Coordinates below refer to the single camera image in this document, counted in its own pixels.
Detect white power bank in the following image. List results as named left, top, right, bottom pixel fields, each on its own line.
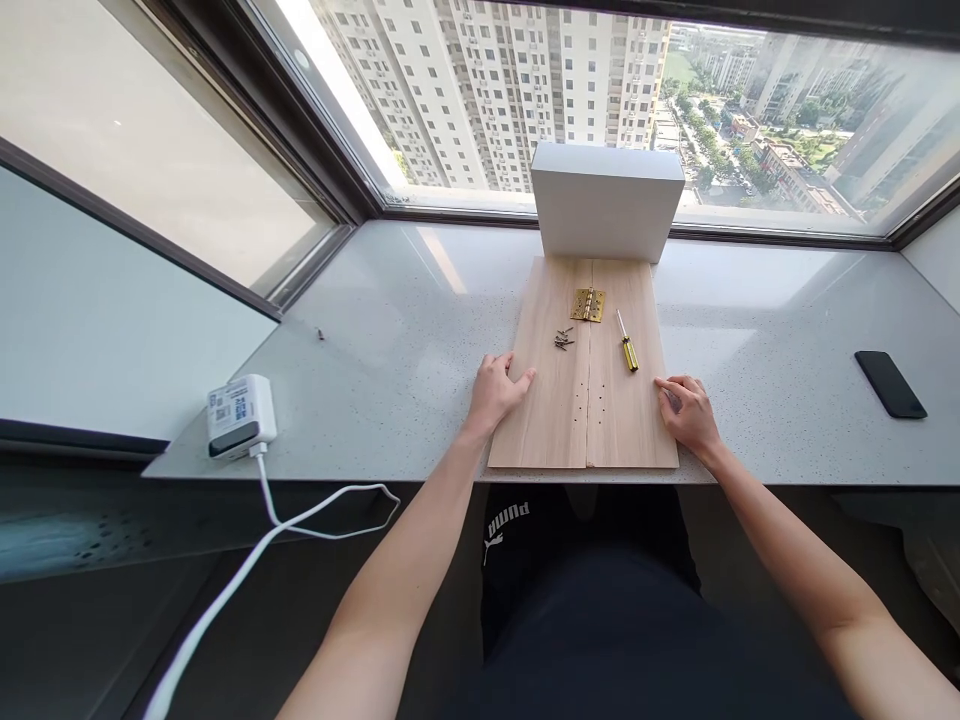
left=205, top=373, right=279, bottom=461

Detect side window with dark frame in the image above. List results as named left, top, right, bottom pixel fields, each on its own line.
left=0, top=0, right=363, bottom=322

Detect black smartphone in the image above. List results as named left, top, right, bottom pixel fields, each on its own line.
left=854, top=349, right=929, bottom=420

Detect white cardboard box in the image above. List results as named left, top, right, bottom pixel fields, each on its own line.
left=529, top=141, right=686, bottom=265

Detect large window with city view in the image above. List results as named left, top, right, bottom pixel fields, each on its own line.
left=239, top=0, right=960, bottom=250

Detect person's legs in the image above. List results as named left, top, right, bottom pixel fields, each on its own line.
left=478, top=483, right=705, bottom=661

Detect person's right fingers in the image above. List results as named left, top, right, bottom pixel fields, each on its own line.
left=653, top=374, right=711, bottom=400

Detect yellow handled screwdriver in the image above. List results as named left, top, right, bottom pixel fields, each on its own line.
left=615, top=308, right=642, bottom=373

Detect person's body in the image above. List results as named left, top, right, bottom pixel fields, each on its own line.
left=457, top=541, right=864, bottom=720

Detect white cable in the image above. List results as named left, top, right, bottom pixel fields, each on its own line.
left=140, top=442, right=402, bottom=720

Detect light wooden board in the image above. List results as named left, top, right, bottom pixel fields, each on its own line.
left=487, top=257, right=596, bottom=470
left=584, top=258, right=682, bottom=472

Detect person's left hand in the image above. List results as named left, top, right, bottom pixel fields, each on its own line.
left=467, top=352, right=538, bottom=438

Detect person's right hand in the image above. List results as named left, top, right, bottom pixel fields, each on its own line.
left=653, top=374, right=726, bottom=456

